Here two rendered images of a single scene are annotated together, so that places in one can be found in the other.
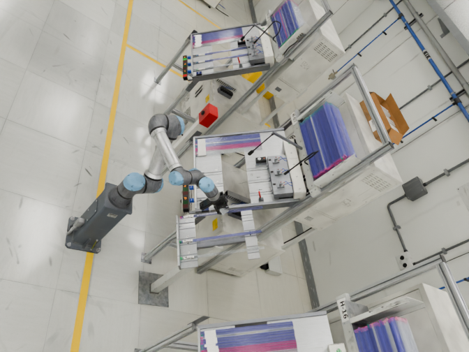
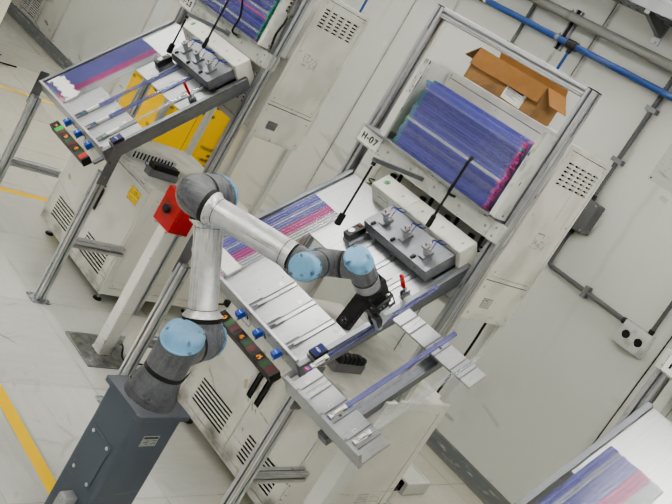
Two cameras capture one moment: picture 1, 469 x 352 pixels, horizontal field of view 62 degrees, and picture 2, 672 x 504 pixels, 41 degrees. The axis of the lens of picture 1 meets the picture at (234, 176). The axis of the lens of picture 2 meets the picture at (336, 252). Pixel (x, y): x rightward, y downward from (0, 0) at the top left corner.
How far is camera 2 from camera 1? 1.11 m
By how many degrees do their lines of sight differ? 23
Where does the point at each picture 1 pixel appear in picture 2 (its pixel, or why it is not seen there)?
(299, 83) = (305, 102)
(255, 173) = not seen: hidden behind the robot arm
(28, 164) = not seen: outside the picture
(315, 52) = (321, 30)
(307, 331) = (644, 447)
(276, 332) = (600, 475)
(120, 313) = not seen: outside the picture
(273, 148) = (359, 207)
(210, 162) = (259, 276)
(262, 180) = (380, 264)
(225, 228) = (346, 392)
